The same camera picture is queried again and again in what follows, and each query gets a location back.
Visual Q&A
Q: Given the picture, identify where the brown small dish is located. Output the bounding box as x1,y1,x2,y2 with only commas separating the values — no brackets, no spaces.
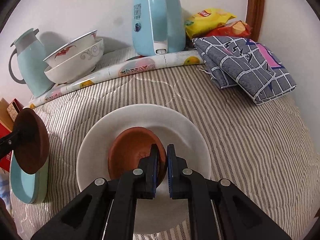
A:
13,108,49,174
108,127,167,185

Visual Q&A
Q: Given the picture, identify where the blue square plate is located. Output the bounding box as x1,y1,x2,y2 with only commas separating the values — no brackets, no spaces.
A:
10,154,49,204

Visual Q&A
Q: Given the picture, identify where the white round plate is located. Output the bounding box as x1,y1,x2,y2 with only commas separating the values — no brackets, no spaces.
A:
76,104,211,235

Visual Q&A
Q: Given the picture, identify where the red paper bag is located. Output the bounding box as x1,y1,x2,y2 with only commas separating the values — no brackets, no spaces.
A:
0,119,13,173

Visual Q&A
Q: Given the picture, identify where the brown cardboard box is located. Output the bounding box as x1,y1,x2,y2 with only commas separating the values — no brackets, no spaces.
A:
0,98,14,132

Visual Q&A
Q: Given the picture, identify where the patterned red book box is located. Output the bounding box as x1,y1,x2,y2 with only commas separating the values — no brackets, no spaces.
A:
7,99,23,121

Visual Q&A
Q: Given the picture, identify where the striped quilted table cover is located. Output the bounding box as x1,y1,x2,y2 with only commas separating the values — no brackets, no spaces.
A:
10,65,319,239

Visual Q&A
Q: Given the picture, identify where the light blue thermos jug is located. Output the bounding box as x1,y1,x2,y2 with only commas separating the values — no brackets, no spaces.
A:
8,28,54,98

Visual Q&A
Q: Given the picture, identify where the white bowl red pattern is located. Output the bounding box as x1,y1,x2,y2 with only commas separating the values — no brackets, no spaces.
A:
43,30,97,67

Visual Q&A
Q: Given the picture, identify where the large white bowl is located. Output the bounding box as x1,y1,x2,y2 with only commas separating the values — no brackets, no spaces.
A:
44,38,104,84

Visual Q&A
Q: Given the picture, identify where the fruit pattern plastic mat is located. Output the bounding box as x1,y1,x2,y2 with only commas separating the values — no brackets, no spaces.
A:
27,48,204,109

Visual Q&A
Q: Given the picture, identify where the grey checked folded cloth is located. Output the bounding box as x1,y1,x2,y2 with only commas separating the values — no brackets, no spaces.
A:
193,36,297,105

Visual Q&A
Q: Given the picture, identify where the red snack bag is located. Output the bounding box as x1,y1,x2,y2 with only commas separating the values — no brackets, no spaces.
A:
204,21,251,38

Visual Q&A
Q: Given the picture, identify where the yellow chip bag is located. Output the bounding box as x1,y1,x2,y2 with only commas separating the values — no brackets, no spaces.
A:
184,8,236,40

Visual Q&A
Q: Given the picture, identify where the light blue electric kettle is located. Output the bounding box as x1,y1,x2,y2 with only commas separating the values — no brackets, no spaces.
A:
132,0,185,56

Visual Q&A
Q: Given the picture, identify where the brown wooden door frame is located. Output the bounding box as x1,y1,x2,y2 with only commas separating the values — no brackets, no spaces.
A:
245,0,265,41

